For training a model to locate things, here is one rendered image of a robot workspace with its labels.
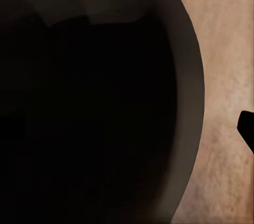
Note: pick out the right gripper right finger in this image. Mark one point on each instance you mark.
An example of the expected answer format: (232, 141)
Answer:
(246, 127)

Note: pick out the cauldron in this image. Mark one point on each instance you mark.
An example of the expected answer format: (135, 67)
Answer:
(113, 94)

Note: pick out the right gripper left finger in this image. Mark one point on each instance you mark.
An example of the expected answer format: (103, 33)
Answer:
(12, 129)

